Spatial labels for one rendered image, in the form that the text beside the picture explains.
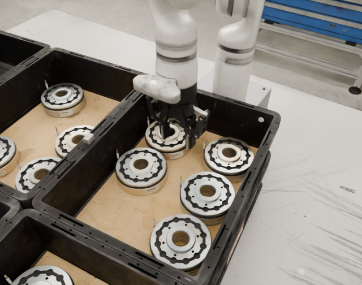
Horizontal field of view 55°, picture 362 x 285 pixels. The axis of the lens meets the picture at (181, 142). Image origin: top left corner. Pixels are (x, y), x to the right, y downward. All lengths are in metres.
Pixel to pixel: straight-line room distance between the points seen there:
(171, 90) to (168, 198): 0.22
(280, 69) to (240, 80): 1.79
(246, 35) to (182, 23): 0.27
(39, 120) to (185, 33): 0.47
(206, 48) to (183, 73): 2.23
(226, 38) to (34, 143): 0.49
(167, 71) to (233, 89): 0.32
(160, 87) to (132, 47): 0.84
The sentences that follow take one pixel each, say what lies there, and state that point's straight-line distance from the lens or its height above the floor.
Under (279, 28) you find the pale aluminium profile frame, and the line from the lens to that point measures 2.53.
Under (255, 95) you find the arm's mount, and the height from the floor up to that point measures 0.79.
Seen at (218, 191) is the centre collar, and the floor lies 0.87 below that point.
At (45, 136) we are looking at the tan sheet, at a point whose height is 0.83.
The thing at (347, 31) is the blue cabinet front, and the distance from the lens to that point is 2.44.
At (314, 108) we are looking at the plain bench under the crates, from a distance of 1.15.
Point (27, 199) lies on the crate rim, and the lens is 0.60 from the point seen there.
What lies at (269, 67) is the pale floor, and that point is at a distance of 2.65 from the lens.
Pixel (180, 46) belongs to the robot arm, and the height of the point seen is 1.10.
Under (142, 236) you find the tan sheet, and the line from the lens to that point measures 0.63.
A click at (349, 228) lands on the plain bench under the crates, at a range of 0.88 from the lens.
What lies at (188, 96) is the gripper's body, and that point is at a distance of 0.62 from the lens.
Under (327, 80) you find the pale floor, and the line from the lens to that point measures 2.65.
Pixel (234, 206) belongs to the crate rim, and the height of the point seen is 0.93.
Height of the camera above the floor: 1.38
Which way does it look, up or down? 45 degrees down
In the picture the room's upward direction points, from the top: straight up
